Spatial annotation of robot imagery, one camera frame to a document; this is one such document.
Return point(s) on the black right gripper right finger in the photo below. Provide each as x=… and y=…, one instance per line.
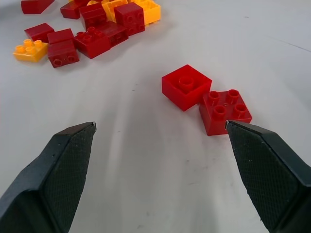
x=267, y=179

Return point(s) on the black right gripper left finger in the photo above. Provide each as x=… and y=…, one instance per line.
x=48, y=184

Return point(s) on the red square building block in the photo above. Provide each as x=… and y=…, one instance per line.
x=92, y=42
x=39, y=31
x=185, y=87
x=117, y=32
x=224, y=110
x=36, y=5
x=62, y=49
x=130, y=18
x=81, y=2
x=70, y=9
x=93, y=15

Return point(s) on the yellow plastic building brick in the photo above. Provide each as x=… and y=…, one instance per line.
x=150, y=11
x=30, y=51
x=110, y=7

